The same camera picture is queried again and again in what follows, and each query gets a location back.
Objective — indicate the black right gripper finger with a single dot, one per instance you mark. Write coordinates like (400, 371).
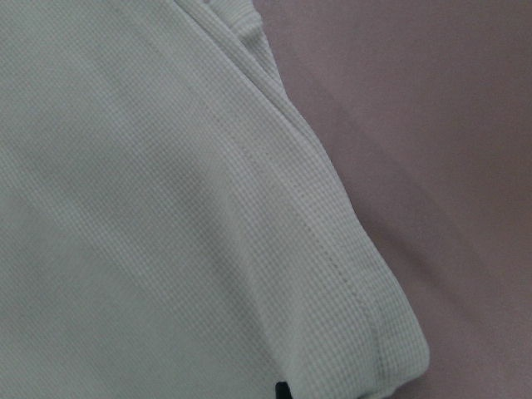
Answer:
(282, 391)

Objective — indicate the olive green long-sleeve shirt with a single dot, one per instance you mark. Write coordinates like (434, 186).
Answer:
(171, 226)

